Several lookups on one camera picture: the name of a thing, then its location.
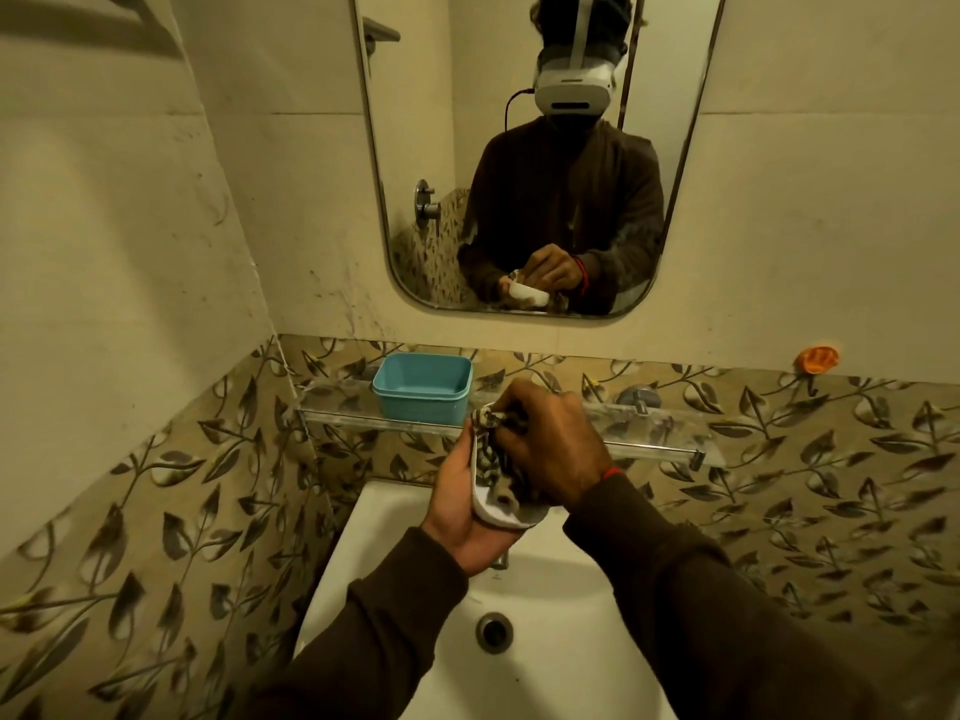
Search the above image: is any white ceramic sink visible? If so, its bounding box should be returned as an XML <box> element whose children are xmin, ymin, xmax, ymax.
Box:
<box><xmin>293</xmin><ymin>478</ymin><xmax>681</xmax><ymax>720</ymax></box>

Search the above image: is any person's left hand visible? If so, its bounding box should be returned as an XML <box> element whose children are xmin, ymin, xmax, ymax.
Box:
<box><xmin>421</xmin><ymin>433</ymin><xmax>528</xmax><ymax>579</ymax></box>

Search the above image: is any person's left forearm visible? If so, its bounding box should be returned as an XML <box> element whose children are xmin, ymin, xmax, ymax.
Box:
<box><xmin>238</xmin><ymin>526</ymin><xmax>471</xmax><ymax>720</ymax></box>

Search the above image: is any blue plastic container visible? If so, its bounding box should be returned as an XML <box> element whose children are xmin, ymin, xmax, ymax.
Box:
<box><xmin>372</xmin><ymin>352</ymin><xmax>475</xmax><ymax>427</ymax></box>

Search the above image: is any metal sink drain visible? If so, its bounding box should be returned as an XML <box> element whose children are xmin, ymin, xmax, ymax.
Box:
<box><xmin>475</xmin><ymin>611</ymin><xmax>516</xmax><ymax>656</ymax></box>

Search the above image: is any striped grey white cloth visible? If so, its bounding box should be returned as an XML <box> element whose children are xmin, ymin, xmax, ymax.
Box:
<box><xmin>468</xmin><ymin>403</ymin><xmax>558</xmax><ymax>532</ymax></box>

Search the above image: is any person's right hand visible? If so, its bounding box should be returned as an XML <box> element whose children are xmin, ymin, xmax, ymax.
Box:
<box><xmin>480</xmin><ymin>378</ymin><xmax>616</xmax><ymax>512</ymax></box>

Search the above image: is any wall mirror with metal frame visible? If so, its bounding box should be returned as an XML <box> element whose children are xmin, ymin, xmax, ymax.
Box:
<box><xmin>351</xmin><ymin>0</ymin><xmax>729</xmax><ymax>321</ymax></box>

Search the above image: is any clear glass wall shelf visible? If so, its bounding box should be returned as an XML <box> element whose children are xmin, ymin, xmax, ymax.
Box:
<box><xmin>295</xmin><ymin>377</ymin><xmax>728</xmax><ymax>474</ymax></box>

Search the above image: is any person's right forearm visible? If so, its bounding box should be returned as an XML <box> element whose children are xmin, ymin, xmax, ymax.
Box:
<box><xmin>562</xmin><ymin>472</ymin><xmax>890</xmax><ymax>720</ymax></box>

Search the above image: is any orange wall hook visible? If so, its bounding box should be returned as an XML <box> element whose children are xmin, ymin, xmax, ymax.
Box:
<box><xmin>794</xmin><ymin>344</ymin><xmax>842</xmax><ymax>376</ymax></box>

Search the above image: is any chrome wall tap knob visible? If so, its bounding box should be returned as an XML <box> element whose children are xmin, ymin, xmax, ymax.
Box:
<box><xmin>615</xmin><ymin>385</ymin><xmax>663</xmax><ymax>418</ymax></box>

